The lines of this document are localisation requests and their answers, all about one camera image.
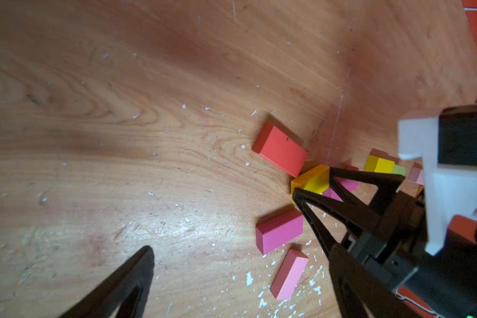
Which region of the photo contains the green block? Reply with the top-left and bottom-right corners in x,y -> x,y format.
392,164 -> 408,176

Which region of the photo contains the yellow block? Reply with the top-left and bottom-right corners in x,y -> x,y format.
290,164 -> 331,196
364,155 -> 396,174

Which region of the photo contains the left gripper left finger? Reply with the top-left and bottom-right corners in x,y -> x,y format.
61,246 -> 154,317

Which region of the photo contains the red block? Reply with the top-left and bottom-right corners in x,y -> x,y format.
252,123 -> 308,178

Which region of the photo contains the magenta block top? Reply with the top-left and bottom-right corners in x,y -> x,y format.
321,166 -> 360,202

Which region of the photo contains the pale pink block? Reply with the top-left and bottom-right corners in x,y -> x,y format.
270,249 -> 309,301

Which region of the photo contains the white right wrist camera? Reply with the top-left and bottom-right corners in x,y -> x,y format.
398,104 -> 477,255

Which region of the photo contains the magenta block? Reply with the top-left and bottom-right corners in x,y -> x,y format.
321,166 -> 360,202
256,209 -> 304,255

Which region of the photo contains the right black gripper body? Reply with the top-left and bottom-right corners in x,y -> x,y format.
347,192 -> 477,317

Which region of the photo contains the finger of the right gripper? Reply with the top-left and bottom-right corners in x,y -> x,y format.
329,168 -> 405,215
292,188 -> 380,257

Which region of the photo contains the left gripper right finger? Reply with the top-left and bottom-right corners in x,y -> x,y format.
329,244 -> 419,317

